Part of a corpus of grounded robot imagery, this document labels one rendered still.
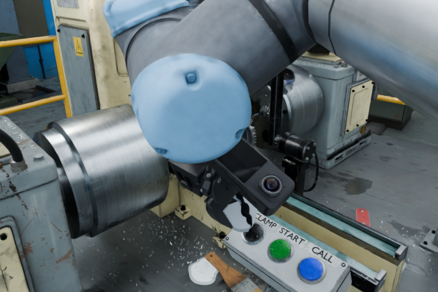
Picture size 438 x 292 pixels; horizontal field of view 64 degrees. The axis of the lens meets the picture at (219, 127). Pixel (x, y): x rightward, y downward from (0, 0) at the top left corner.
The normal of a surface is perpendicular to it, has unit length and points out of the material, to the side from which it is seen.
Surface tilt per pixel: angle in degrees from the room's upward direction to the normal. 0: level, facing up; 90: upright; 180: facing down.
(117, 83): 90
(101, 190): 77
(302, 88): 50
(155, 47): 40
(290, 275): 23
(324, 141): 90
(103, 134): 32
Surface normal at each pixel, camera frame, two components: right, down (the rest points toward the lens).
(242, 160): 0.07, -0.55
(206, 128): 0.29, 0.53
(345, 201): -0.01, -0.92
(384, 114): -0.62, 0.30
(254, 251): -0.29, -0.74
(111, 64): 0.68, 0.27
